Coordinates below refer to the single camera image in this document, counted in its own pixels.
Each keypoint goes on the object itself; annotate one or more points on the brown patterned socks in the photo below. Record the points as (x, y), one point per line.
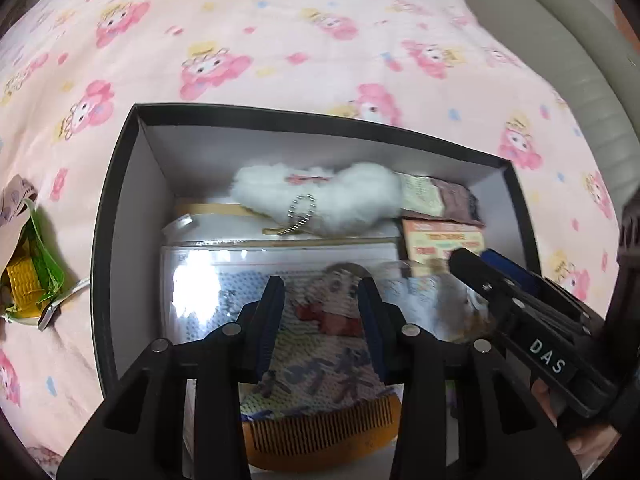
(17, 200)

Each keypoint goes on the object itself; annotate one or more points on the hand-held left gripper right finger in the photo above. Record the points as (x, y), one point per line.
(372, 310)

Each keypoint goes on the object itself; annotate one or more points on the yellow card packet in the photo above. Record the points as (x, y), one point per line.
(435, 242)

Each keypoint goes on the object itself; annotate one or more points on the brown snack packet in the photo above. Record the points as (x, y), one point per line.
(450, 200)

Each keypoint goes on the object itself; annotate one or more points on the pink printed blanket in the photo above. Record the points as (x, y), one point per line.
(250, 35)

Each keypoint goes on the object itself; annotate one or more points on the wooden comb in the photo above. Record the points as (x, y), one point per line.
(320, 435)

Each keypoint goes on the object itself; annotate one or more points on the silver metal clip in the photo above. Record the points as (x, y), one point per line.
(50, 315)

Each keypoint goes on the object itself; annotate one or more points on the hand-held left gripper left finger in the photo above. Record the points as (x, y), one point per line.
(272, 310)

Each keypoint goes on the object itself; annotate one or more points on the clear plastic bag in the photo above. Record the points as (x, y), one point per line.
(425, 305)

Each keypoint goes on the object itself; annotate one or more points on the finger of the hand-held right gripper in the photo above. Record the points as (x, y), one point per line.
(480, 280)
(510, 267)

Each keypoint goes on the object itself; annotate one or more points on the grey padded headboard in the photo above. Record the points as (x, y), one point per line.
(550, 35)

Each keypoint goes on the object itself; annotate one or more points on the cartoon picture kit package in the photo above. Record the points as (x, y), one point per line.
(210, 300)

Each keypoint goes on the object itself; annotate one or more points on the green yellow snack packet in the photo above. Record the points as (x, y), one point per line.
(30, 275)

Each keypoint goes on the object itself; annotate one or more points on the person's right hand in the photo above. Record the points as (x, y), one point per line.
(545, 402)

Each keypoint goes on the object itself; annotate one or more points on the black cardboard box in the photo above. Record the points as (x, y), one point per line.
(300, 145)

